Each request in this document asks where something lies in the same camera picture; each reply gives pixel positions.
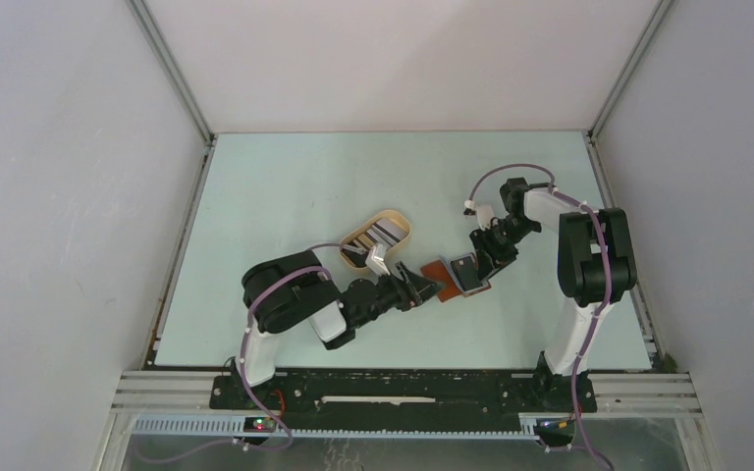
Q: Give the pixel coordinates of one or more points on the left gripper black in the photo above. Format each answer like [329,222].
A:
[420,287]

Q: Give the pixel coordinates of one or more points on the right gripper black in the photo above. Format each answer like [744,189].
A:
[492,259]

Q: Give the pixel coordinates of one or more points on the black credit card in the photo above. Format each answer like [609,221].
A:
[465,272]

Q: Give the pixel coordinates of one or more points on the brown leather card holder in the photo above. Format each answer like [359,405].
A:
[440,271]

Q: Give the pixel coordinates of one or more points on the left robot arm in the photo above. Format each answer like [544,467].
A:
[282,293]

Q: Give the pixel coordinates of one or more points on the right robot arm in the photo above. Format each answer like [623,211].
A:
[595,262]

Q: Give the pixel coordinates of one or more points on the beige oval tray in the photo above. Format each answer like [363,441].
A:
[386,212]

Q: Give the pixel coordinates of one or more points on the small circuit board led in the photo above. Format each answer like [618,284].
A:
[260,425]

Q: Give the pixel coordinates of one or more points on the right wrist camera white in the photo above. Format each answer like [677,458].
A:
[484,214]

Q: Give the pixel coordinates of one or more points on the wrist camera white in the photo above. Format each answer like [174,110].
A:
[376,259]
[484,214]

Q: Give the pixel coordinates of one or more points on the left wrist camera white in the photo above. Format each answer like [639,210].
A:
[376,259]

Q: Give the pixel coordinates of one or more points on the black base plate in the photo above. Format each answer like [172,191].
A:
[407,400]

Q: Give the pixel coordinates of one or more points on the aluminium frame rail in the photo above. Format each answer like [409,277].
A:
[177,402]

